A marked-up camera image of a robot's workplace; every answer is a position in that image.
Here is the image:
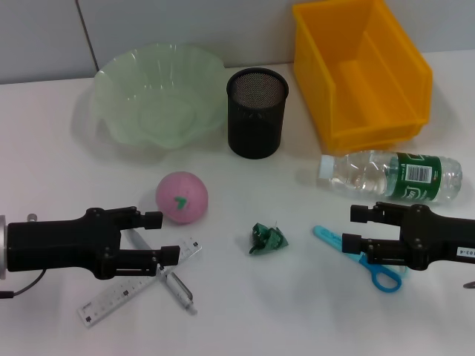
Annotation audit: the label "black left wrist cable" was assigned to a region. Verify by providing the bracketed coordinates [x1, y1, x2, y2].
[0, 269, 48, 300]

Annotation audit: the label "pink toy peach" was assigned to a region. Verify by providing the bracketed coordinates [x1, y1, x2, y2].
[155, 171, 209, 225]

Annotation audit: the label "silver pen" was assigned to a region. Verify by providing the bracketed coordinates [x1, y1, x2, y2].
[125, 228, 198, 317]

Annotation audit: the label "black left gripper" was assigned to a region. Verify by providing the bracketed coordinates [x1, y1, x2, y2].
[7, 205, 181, 280]

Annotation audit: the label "clear plastic ruler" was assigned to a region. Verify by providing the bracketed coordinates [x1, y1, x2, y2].
[76, 237, 203, 329]

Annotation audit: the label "yellow plastic bin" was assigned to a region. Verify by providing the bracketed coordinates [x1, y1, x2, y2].
[292, 0, 433, 151]

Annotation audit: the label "blue scissors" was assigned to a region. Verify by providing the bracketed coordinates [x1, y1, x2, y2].
[312, 225, 410, 294]

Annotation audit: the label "clear green-label water bottle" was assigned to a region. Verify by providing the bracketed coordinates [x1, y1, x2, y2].
[317, 149, 464, 205]

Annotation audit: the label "green wavy glass fruit plate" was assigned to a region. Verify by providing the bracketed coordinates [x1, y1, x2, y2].
[92, 42, 226, 150]

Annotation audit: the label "black mesh pen holder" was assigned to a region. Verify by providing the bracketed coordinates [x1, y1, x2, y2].
[226, 67, 289, 160]

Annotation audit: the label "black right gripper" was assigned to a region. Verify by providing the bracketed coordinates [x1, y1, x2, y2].
[341, 202, 475, 271]

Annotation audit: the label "green plastic wrapper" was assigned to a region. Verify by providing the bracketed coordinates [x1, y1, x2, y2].
[248, 220, 290, 255]

